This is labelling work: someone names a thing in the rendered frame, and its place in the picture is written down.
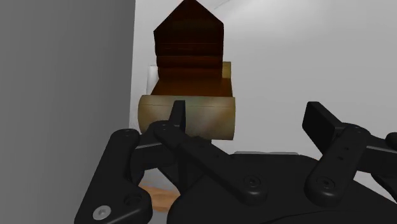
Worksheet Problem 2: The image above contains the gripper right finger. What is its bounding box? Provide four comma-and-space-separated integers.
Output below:
302, 101, 397, 207

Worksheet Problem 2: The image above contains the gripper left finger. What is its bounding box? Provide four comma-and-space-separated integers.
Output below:
73, 99, 269, 224

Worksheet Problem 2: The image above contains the tan rounded open box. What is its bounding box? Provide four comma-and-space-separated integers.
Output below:
137, 61, 237, 141

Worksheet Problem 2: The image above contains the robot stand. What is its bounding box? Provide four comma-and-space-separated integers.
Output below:
153, 0, 225, 82

